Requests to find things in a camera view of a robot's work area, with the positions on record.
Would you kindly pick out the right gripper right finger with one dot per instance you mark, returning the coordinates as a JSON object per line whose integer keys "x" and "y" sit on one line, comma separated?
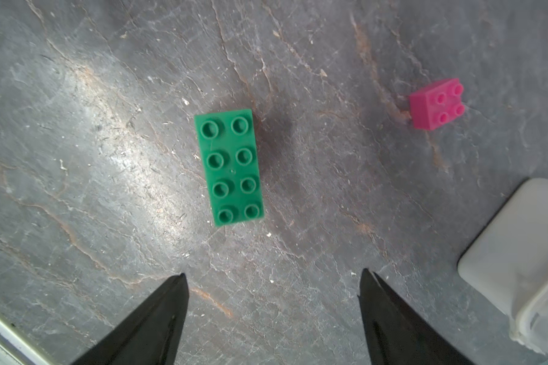
{"x": 395, "y": 333}

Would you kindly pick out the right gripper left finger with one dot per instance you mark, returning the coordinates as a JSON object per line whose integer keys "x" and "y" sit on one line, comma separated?
{"x": 151, "y": 333}

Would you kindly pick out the green lego brick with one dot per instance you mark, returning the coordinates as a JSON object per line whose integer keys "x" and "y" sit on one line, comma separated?
{"x": 228, "y": 149}

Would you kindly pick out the pink small lego brick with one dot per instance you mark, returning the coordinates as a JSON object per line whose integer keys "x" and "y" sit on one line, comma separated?
{"x": 437, "y": 104}

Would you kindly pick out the white plastic storage box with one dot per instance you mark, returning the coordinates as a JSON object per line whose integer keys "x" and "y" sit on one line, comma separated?
{"x": 508, "y": 264}

